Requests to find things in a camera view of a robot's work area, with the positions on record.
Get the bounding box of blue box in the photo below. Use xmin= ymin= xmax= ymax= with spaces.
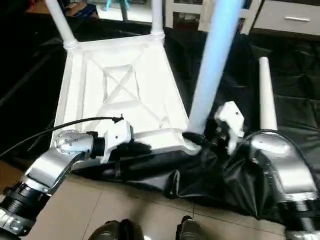
xmin=74 ymin=2 xmax=99 ymax=19

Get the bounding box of white drawer unit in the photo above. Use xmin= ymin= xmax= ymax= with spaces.
xmin=252 ymin=0 xmax=320 ymax=36

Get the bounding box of white glass door cabinet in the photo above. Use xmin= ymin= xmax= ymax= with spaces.
xmin=165 ymin=0 xmax=262 ymax=35

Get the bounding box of black work mat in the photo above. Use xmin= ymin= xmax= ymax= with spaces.
xmin=0 ymin=15 xmax=320 ymax=226

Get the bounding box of white plastic table leg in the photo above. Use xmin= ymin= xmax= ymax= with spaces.
xmin=45 ymin=0 xmax=79 ymax=49
xmin=151 ymin=0 xmax=166 ymax=39
xmin=187 ymin=0 xmax=246 ymax=137
xmin=257 ymin=56 xmax=279 ymax=133

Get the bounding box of silver robot right leg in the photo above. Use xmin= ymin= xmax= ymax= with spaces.
xmin=175 ymin=216 xmax=208 ymax=240

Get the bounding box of turquoise plastic stool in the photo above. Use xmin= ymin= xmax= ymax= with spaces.
xmin=105 ymin=0 xmax=132 ymax=11

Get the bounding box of white plastic table top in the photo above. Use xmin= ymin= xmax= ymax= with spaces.
xmin=52 ymin=32 xmax=202 ymax=155

